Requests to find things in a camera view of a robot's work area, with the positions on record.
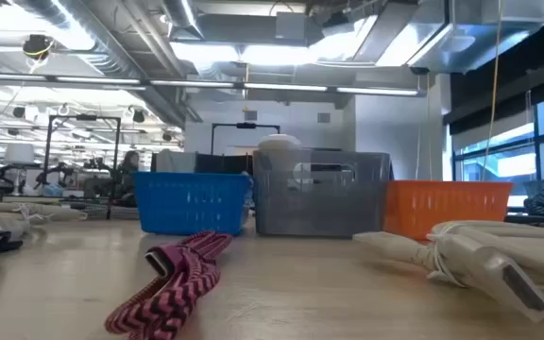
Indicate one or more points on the black desk partition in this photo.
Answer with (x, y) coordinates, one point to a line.
(220, 163)

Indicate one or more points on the grey translucent plastic bin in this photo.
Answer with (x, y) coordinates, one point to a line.
(319, 208)

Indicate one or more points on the linear ceiling light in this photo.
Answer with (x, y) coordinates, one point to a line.
(281, 87)

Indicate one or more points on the blue plastic basket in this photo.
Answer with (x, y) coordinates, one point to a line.
(182, 203)

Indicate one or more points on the person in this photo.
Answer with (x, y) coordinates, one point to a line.
(130, 165)

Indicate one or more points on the orange plastic basket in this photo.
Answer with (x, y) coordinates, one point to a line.
(442, 203)

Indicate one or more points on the white twist tie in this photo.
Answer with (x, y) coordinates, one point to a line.
(25, 213)
(437, 264)

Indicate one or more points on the white background lamp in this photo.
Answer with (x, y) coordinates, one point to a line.
(19, 153)

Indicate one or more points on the black round ceiling device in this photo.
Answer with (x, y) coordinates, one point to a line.
(37, 45)

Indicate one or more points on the black background rig frame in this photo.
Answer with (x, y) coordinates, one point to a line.
(246, 125)
(83, 117)

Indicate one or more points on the window with black frame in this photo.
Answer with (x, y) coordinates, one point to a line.
(513, 160)

